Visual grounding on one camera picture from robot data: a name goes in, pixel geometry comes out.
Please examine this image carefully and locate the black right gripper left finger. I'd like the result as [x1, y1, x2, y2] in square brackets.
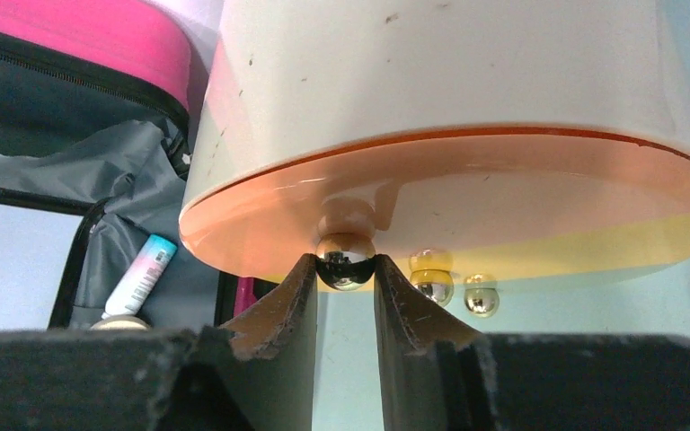
[0, 254, 317, 430]

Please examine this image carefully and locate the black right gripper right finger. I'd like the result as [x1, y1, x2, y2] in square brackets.
[373, 254, 690, 430]

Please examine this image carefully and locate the beige orange round storage box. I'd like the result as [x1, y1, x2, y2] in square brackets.
[179, 1, 690, 287]

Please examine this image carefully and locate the pink and teal kids suitcase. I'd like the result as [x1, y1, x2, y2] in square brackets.
[0, 0, 275, 332]

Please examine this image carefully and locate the pink tube with teal cap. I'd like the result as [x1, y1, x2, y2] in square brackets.
[102, 234, 177, 320]

